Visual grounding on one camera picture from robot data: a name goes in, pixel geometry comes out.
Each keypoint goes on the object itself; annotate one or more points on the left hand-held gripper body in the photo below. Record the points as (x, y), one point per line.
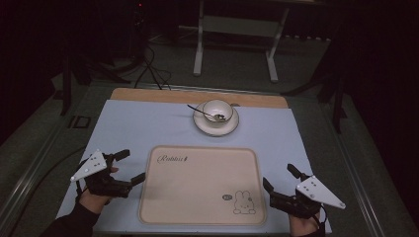
(90, 165)

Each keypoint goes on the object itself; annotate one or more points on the metal spoon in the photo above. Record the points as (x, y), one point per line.
(206, 114)

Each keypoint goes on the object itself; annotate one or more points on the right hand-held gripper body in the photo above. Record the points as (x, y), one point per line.
(316, 193)

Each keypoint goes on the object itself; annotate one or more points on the white metal stand frame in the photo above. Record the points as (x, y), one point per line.
(198, 49)

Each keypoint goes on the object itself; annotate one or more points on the white cup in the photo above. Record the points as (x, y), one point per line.
(217, 110)

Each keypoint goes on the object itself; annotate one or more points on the dark metal stand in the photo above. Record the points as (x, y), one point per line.
(337, 105)
(67, 85)

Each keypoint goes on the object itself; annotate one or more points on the person's right hand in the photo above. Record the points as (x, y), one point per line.
(303, 226)

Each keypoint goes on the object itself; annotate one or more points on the person's left hand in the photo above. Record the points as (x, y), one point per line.
(94, 201)

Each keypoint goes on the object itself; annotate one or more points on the dark device with red light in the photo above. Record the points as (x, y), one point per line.
(140, 26)

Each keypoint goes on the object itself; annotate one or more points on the beige tray with rabbit print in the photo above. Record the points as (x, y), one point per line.
(197, 191)

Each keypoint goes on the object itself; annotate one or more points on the white saucer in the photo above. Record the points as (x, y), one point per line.
(215, 129)

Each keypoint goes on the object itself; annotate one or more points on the light blue table mat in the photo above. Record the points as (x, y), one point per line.
(131, 128)

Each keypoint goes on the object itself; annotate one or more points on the floor socket box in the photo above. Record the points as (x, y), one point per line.
(80, 121)

